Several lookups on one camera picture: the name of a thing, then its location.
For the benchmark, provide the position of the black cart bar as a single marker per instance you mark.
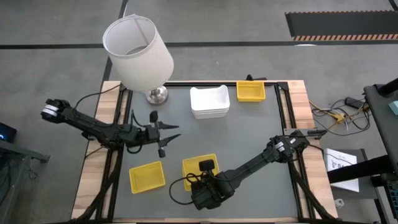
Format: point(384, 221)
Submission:
point(357, 169)

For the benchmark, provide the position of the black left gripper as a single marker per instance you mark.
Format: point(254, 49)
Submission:
point(140, 138)

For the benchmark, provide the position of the blue crate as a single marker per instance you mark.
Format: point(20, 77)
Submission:
point(393, 196)

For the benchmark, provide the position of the black clamp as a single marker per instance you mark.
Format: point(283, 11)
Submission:
point(249, 77)

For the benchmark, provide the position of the silver metal lamp base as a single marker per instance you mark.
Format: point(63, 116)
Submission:
point(157, 96)

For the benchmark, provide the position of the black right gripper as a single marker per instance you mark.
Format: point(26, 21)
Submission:
point(211, 194)

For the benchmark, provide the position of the gray metal stand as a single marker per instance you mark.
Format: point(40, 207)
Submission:
point(25, 152)

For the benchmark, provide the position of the black cart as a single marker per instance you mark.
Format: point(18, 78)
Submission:
point(382, 124)

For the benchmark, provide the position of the white fabric lamp shade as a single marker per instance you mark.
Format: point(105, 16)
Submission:
point(140, 68)

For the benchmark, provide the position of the white plastic storage basket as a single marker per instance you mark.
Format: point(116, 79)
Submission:
point(210, 112)
point(208, 99)

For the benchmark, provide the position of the white paper booklet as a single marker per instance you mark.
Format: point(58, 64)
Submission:
point(335, 158)

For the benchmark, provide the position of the black aluminium table frame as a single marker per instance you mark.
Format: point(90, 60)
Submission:
point(177, 84)

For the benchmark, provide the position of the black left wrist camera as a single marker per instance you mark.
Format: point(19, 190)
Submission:
point(153, 133)

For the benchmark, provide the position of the black hazard-striped floor mat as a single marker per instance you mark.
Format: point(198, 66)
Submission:
point(342, 26)

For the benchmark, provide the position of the black power adapter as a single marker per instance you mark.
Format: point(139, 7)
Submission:
point(353, 102)

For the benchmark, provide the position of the yellow slotted plastic basket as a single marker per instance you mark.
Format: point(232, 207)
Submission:
point(192, 165)
point(250, 91)
point(146, 177)

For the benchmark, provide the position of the black device with blue light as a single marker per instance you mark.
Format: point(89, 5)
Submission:
point(7, 132)

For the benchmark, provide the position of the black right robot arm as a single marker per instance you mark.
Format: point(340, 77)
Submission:
point(255, 163)

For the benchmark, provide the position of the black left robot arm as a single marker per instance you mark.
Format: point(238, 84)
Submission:
point(93, 124)

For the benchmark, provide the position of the teal block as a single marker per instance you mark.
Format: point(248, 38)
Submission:
point(394, 108)

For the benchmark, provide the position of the small white bracket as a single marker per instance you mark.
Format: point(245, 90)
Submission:
point(339, 203)

